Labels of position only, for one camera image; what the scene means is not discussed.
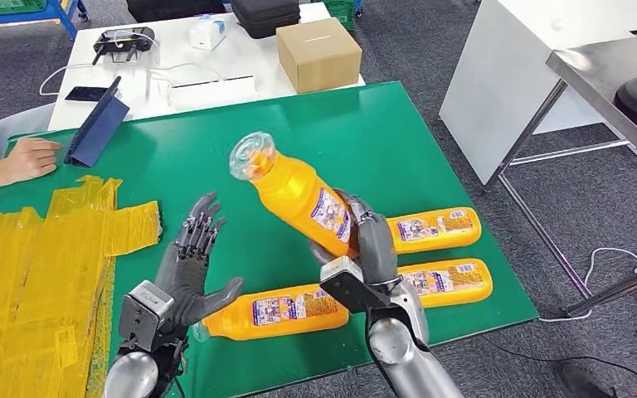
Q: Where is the black floor cable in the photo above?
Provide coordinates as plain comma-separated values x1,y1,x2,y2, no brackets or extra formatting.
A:
478,335,637,391

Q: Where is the black smartphone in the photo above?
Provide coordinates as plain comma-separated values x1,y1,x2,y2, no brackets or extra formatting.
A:
64,85,111,104

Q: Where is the blue tablet case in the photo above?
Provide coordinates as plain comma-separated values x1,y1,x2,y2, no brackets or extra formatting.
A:
64,75,131,168

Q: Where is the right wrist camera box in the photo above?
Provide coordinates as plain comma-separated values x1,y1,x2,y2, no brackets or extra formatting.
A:
319,255,391,315

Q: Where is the black metal bar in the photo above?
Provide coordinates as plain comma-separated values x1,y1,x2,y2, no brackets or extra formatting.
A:
566,258,637,321

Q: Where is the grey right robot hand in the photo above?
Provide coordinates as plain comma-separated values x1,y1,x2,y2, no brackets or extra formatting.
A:
307,188,400,287

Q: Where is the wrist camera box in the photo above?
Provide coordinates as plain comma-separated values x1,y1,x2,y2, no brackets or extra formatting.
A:
319,255,391,315
118,279,177,352

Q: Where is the black controller with antennas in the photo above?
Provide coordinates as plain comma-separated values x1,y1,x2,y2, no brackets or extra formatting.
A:
91,26,157,66

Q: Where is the white desk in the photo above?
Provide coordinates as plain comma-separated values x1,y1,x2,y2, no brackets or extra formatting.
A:
439,0,637,188

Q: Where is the steel table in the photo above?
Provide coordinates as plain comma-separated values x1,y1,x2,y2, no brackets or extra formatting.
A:
483,32,637,320

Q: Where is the person's left hand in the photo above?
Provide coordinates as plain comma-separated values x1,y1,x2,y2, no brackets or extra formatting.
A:
3,136,64,182

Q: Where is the orange detergent bottle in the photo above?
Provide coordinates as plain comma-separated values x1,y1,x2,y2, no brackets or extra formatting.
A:
384,206,484,255
228,130,361,260
397,258,494,308
192,283,351,342

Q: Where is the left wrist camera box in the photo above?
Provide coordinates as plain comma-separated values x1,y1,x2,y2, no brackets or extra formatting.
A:
118,279,177,352

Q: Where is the white floor cable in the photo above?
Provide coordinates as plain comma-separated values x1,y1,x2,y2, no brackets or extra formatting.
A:
537,248,637,324

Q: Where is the black hard case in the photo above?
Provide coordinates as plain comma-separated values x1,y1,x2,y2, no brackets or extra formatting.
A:
230,0,302,40

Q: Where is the brown cardboard box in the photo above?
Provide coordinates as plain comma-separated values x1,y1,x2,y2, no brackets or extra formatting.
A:
275,17,363,95

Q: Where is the small white box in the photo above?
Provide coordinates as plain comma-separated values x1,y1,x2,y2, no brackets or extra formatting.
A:
188,14,227,51

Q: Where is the white table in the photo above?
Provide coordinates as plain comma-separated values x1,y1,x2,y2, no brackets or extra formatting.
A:
47,2,367,133

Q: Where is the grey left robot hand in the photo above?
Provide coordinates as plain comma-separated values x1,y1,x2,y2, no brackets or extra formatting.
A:
152,192,246,328

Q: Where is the green plastic crate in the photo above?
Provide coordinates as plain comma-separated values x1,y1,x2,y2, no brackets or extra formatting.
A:
0,0,49,16
321,0,359,32

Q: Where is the black bag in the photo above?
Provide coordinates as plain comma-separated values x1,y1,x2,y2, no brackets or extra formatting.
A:
126,0,227,23

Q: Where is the long white power strip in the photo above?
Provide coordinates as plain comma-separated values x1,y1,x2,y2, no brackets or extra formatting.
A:
167,75,258,109

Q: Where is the yellow tape patch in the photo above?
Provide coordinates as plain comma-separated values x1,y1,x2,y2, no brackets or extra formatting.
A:
0,174,164,398

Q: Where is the black shoe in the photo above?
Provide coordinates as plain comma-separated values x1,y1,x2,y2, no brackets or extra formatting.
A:
552,362,619,398

